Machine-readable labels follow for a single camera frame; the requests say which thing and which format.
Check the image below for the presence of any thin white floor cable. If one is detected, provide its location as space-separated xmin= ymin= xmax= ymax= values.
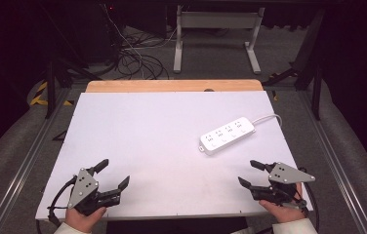
xmin=102 ymin=3 xmax=180 ymax=80

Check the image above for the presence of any white table board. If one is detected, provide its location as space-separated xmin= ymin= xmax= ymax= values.
xmin=34 ymin=90 xmax=313 ymax=222

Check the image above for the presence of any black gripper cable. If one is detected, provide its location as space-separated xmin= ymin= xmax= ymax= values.
xmin=47 ymin=175 xmax=79 ymax=228
xmin=298 ymin=167 xmax=321 ymax=232

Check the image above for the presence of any white metal stand frame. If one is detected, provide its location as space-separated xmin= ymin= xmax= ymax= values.
xmin=173 ymin=4 xmax=266 ymax=75

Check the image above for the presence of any tangle of black floor cables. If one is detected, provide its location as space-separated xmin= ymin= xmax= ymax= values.
xmin=115 ymin=30 xmax=171 ymax=81

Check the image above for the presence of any person's right hand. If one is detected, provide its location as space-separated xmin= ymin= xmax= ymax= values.
xmin=258 ymin=199 xmax=306 ymax=224

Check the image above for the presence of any person's left hand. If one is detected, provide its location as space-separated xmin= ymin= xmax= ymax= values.
xmin=64 ymin=206 xmax=108 ymax=234

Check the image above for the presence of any black metal stand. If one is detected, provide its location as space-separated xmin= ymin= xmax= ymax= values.
xmin=44 ymin=58 xmax=103 ymax=120
xmin=262 ymin=9 xmax=326 ymax=122

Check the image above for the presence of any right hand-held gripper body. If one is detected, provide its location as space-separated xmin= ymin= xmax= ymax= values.
xmin=251 ymin=162 xmax=316 ymax=210

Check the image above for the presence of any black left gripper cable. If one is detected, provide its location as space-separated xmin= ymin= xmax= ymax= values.
xmin=47 ymin=175 xmax=79 ymax=228

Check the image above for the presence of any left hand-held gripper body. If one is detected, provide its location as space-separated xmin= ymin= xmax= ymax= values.
xmin=66 ymin=167 xmax=122 ymax=216

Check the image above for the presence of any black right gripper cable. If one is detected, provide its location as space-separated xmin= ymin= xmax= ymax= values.
xmin=298 ymin=167 xmax=321 ymax=232

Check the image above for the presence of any white power strip cable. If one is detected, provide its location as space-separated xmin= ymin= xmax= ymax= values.
xmin=251 ymin=113 xmax=284 ymax=128

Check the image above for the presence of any white power strip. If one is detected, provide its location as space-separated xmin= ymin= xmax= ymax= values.
xmin=199 ymin=116 xmax=257 ymax=157

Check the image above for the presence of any yellow black hazard tape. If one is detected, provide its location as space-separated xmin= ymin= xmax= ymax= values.
xmin=29 ymin=80 xmax=75 ymax=107

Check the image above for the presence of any aluminium floor rail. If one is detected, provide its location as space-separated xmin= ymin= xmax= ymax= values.
xmin=0 ymin=87 xmax=72 ymax=234
xmin=298 ymin=91 xmax=367 ymax=234

